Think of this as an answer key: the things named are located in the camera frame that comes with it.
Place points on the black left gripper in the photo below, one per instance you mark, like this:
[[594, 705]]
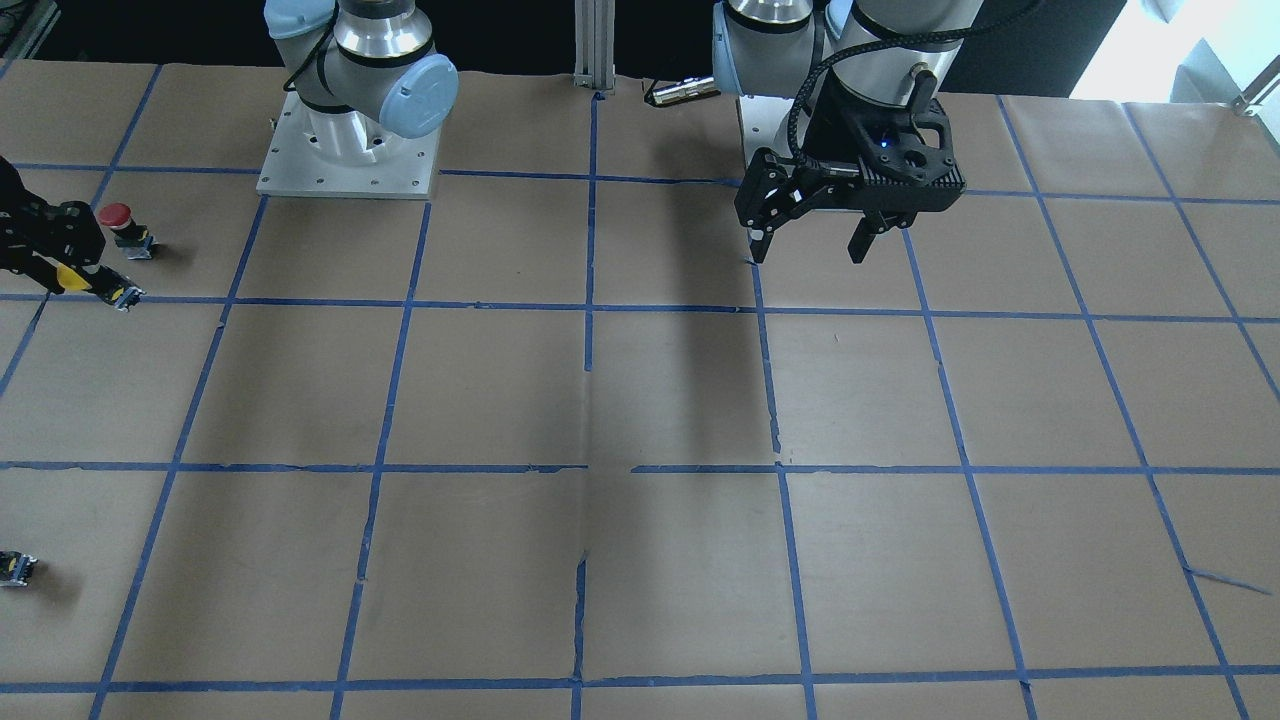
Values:
[[832, 128]]

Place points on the red push button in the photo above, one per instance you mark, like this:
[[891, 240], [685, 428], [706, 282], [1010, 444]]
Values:
[[133, 239]]

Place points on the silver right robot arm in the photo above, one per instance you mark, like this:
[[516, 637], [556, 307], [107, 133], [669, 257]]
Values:
[[368, 93]]

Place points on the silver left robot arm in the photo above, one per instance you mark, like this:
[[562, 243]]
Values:
[[873, 48]]

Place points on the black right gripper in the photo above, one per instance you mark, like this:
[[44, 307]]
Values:
[[52, 232]]

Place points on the aluminium frame post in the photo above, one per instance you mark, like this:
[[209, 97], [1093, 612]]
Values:
[[595, 23]]

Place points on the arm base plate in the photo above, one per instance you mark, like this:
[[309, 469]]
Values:
[[763, 123], [314, 155]]

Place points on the silver cylindrical connector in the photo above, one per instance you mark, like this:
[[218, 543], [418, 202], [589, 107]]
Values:
[[687, 90]]

